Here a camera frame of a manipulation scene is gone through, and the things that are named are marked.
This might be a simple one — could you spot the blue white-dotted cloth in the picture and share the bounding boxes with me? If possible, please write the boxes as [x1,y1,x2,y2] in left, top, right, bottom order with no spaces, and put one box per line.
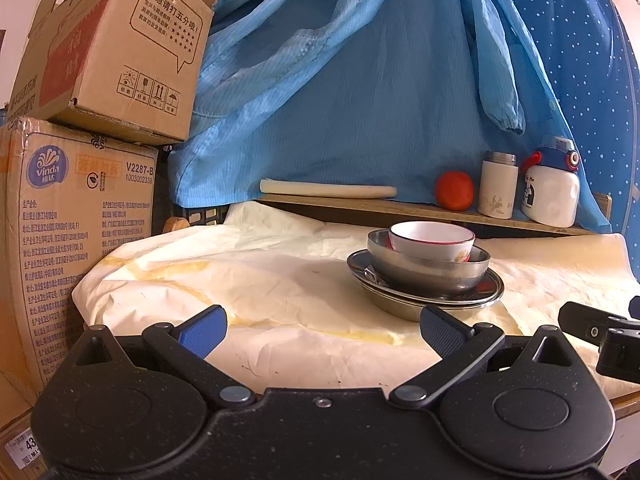
[520,0,640,281]

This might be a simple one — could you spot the red tomato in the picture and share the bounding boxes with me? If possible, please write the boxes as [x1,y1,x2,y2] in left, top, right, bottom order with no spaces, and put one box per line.
[434,170,476,212]

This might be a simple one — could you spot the wooden shelf board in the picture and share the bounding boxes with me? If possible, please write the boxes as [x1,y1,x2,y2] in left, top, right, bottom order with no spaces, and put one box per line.
[255,191,613,237]

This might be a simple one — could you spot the white bowl with red rim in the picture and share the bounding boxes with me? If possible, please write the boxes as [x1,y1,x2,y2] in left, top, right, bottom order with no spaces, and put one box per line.
[388,221,476,264]

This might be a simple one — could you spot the white rolling pin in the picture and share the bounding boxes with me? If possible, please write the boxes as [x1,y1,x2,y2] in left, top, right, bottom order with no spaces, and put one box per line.
[259,178,398,199]

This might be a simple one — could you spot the light blue garment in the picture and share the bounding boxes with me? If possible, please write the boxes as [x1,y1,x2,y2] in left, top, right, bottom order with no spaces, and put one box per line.
[167,0,613,236]

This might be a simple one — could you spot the black plastic crate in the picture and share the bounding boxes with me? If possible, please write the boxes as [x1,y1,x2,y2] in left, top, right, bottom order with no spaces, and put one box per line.
[160,145,233,235]

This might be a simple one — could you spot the large cardboard box blue logo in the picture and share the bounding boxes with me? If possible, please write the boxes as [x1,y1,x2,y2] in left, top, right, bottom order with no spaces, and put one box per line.
[0,117,160,401]

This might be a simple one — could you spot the steel bowl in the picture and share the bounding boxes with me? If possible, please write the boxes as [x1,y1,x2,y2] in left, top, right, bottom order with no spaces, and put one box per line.
[366,229,492,297]

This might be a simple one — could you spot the cardboard box with white label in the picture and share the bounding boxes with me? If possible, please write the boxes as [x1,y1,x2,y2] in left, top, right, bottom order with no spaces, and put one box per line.
[0,360,48,480]

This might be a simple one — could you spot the small cardboard box red print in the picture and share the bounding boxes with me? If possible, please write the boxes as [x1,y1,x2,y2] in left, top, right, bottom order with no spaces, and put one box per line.
[9,0,226,147]

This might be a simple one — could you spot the cream cloth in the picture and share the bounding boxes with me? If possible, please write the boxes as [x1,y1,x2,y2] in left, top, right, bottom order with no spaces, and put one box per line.
[72,201,633,396]

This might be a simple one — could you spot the white thermos with steel lid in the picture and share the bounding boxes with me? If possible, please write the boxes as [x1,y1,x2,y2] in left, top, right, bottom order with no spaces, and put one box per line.
[476,151,520,220]

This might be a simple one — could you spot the white bottle red blue lid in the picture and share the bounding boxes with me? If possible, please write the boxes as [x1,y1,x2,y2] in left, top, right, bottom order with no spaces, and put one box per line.
[520,136,582,228]

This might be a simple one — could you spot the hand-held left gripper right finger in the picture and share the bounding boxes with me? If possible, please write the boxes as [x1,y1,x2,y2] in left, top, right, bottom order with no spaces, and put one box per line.
[389,305,583,408]

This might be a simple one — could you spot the small steel plate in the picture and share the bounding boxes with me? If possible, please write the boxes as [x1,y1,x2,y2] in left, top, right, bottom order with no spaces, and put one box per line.
[363,264,493,297]

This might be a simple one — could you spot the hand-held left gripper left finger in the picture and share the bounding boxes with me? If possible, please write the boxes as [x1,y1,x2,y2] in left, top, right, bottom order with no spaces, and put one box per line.
[70,304,256,408]

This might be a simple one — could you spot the large steel plate with sticker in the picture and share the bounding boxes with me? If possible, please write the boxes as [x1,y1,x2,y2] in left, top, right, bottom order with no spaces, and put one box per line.
[346,249,505,322]

